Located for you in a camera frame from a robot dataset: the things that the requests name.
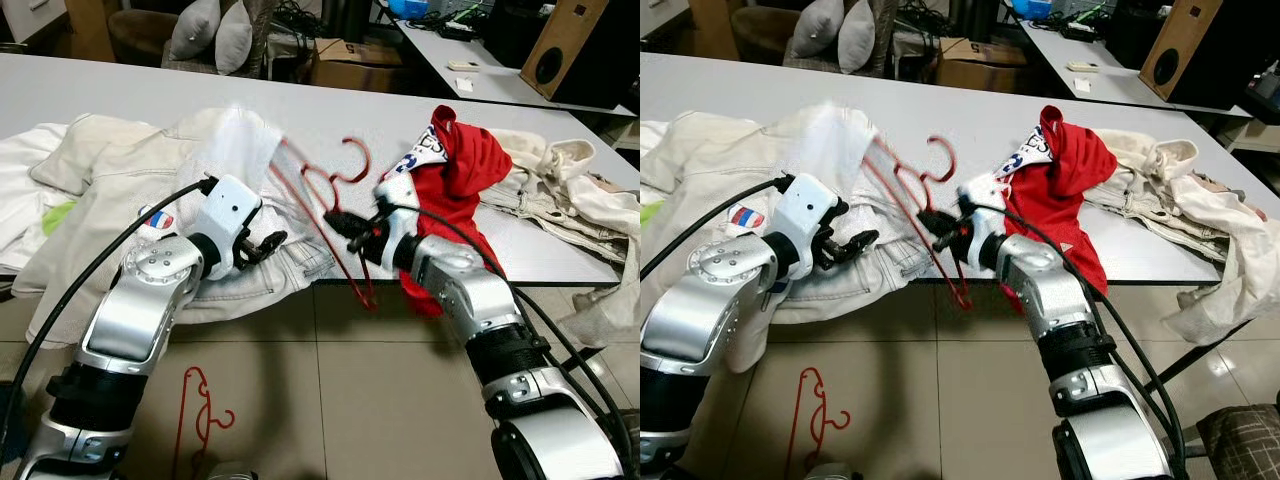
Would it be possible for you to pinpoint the wooden loudspeaker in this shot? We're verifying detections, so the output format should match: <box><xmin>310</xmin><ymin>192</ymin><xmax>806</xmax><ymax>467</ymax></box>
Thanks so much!
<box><xmin>1140</xmin><ymin>0</ymin><xmax>1236</xmax><ymax>101</ymax></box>
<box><xmin>520</xmin><ymin>0</ymin><xmax>613</xmax><ymax>101</ymax></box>

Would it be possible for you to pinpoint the red T-shirt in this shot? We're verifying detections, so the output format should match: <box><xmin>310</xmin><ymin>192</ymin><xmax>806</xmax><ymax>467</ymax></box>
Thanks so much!
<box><xmin>395</xmin><ymin>105</ymin><xmax>516</xmax><ymax>319</ymax></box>
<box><xmin>985</xmin><ymin>105</ymin><xmax>1119</xmax><ymax>313</ymax></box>

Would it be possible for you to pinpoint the brown plaid stool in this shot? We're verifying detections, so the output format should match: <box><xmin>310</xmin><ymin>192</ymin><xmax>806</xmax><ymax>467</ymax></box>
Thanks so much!
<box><xmin>1195</xmin><ymin>405</ymin><xmax>1280</xmax><ymax>480</ymax></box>

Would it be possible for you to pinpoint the brown wicker chair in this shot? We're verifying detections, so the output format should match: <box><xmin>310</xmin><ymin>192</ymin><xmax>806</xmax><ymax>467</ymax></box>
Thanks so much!
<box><xmin>730</xmin><ymin>0</ymin><xmax>901</xmax><ymax>79</ymax></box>
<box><xmin>105</xmin><ymin>0</ymin><xmax>281</xmax><ymax>79</ymax></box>

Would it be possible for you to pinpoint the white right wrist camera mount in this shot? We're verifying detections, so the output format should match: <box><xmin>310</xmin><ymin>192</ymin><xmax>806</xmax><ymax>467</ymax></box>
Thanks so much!
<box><xmin>960</xmin><ymin>175</ymin><xmax>1006</xmax><ymax>271</ymax></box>
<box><xmin>376</xmin><ymin>175</ymin><xmax>421</xmax><ymax>269</ymax></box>

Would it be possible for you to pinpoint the white jacket with flag patches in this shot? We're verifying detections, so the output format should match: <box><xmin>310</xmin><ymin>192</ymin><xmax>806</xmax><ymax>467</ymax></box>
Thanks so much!
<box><xmin>22</xmin><ymin>105</ymin><xmax>346</xmax><ymax>349</ymax></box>
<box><xmin>725</xmin><ymin>100</ymin><xmax>946</xmax><ymax>376</ymax></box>

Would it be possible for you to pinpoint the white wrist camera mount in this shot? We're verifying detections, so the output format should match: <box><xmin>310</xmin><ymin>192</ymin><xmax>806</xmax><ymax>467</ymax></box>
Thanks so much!
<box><xmin>960</xmin><ymin>175</ymin><xmax>1006</xmax><ymax>271</ymax></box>
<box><xmin>775</xmin><ymin>173</ymin><xmax>843</xmax><ymax>269</ymax></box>
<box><xmin>376</xmin><ymin>175</ymin><xmax>421</xmax><ymax>269</ymax></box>
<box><xmin>190</xmin><ymin>175</ymin><xmax>263</xmax><ymax>271</ymax></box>

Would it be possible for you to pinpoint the white drawer cabinet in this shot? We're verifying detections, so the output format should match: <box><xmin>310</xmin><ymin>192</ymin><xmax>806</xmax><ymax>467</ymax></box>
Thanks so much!
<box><xmin>640</xmin><ymin>0</ymin><xmax>691</xmax><ymax>39</ymax></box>
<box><xmin>0</xmin><ymin>0</ymin><xmax>69</xmax><ymax>43</ymax></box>

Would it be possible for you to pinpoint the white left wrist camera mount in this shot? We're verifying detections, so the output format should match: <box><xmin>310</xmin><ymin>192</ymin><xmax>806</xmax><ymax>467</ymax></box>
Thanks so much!
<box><xmin>190</xmin><ymin>175</ymin><xmax>263</xmax><ymax>271</ymax></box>
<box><xmin>775</xmin><ymin>173</ymin><xmax>843</xmax><ymax>269</ymax></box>

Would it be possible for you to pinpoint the cardboard box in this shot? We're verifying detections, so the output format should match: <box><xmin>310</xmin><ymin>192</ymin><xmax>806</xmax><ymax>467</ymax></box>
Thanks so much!
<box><xmin>310</xmin><ymin>38</ymin><xmax>406</xmax><ymax>93</ymax></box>
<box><xmin>935</xmin><ymin>38</ymin><xmax>1021</xmax><ymax>93</ymax></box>

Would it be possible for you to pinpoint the cream jacket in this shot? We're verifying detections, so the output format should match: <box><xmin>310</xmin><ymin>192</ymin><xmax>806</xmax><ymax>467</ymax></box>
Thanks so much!
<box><xmin>640</xmin><ymin>110</ymin><xmax>831</xmax><ymax>201</ymax></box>
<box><xmin>30</xmin><ymin>112</ymin><xmax>216</xmax><ymax>201</ymax></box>

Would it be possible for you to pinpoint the thin red wire hanger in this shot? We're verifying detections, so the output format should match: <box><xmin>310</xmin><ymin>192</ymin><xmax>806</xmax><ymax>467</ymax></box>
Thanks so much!
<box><xmin>172</xmin><ymin>367</ymin><xmax>237</xmax><ymax>480</ymax></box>
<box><xmin>268</xmin><ymin>137</ymin><xmax>379</xmax><ymax>311</ymax></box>
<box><xmin>865</xmin><ymin>135</ymin><xmax>973</xmax><ymax>311</ymax></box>
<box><xmin>785</xmin><ymin>367</ymin><xmax>853</xmax><ymax>476</ymax></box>

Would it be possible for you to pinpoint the white cloth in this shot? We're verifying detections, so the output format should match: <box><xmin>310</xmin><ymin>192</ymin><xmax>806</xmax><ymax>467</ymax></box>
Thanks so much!
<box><xmin>0</xmin><ymin>125</ymin><xmax>73</xmax><ymax>273</ymax></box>

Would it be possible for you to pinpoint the beige jacket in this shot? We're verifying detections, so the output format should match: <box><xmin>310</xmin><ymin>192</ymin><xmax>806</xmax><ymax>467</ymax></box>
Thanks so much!
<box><xmin>480</xmin><ymin>128</ymin><xmax>641</xmax><ymax>346</ymax></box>
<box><xmin>1085</xmin><ymin>128</ymin><xmax>1266</xmax><ymax>346</ymax></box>

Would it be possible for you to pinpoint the grey pillow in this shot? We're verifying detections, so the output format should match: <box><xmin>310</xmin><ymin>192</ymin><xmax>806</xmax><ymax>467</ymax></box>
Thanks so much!
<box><xmin>168</xmin><ymin>0</ymin><xmax>221</xmax><ymax>61</ymax></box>
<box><xmin>792</xmin><ymin>0</ymin><xmax>844</xmax><ymax>59</ymax></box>
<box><xmin>213</xmin><ymin>0</ymin><xmax>253</xmax><ymax>76</ymax></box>
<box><xmin>838</xmin><ymin>0</ymin><xmax>877</xmax><ymax>74</ymax></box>

